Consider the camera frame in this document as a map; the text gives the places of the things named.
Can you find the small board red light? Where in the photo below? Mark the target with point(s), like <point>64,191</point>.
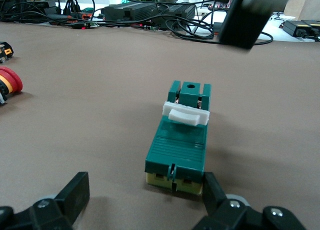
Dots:
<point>86,25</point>

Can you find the black adapter yellow label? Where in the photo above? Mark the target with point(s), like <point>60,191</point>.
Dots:
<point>295,27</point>
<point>313,25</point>

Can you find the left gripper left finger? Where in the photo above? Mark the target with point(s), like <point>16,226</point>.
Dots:
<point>72,195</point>

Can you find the red mushroom button orange block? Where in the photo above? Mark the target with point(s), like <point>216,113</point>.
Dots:
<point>10,79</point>

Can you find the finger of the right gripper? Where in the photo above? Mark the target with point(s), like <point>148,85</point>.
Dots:
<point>245,19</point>

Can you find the orange black contact block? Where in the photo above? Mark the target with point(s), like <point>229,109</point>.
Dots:
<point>6,50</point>

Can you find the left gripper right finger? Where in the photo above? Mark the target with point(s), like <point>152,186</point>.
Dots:
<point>215,197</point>

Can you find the black power supply unit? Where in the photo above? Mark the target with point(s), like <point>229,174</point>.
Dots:
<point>175,13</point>
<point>130,12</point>

